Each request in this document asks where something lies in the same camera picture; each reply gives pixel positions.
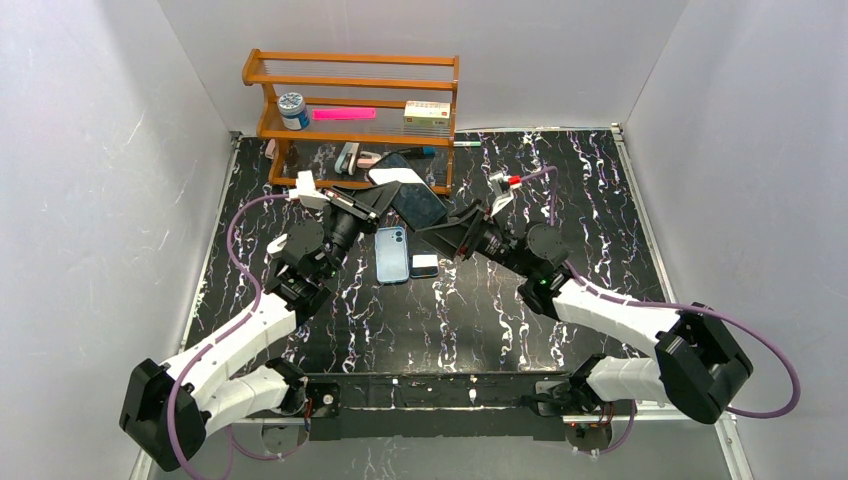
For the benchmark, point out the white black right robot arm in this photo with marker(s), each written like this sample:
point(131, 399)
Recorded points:
point(689, 358)

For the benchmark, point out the pink stapler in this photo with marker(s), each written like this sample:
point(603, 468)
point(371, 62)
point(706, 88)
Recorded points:
point(366, 159)

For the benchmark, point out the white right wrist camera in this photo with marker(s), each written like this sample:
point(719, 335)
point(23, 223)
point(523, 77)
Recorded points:
point(504, 187)

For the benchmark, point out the blue white jar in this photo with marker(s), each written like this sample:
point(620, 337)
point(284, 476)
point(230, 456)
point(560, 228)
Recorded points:
point(293, 110)

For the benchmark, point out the light blue phone case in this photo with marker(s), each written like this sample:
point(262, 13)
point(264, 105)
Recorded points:
point(391, 255)

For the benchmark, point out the blue black marker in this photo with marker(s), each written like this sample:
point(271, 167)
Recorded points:
point(422, 152)

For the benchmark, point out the orange wooden shelf rack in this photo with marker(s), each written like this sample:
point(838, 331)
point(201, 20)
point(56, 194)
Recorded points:
point(322, 98)

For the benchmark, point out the grey blue stapler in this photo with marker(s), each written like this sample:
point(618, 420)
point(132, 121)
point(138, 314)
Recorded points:
point(346, 162)

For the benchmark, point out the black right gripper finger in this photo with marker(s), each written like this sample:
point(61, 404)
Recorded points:
point(468, 220)
point(451, 241)

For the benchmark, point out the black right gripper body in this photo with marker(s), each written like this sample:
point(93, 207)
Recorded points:
point(468, 230)

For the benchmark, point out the pink ruler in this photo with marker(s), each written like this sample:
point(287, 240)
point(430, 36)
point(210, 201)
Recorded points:
point(344, 114)

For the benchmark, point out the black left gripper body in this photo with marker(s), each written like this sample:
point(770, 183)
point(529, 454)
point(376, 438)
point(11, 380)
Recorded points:
point(357, 206)

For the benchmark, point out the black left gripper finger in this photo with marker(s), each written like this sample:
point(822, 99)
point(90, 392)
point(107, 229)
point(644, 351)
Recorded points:
point(376, 206)
point(354, 193)

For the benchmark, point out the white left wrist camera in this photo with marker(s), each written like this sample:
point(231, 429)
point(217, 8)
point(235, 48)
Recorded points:
point(306, 193)

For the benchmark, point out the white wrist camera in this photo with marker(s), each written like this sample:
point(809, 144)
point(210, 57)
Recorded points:
point(306, 193)
point(504, 187)

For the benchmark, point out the white red box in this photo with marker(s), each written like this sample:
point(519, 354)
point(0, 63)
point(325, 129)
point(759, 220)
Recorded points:
point(427, 113)

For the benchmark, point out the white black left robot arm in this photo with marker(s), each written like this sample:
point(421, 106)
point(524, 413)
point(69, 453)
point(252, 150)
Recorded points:
point(170, 408)

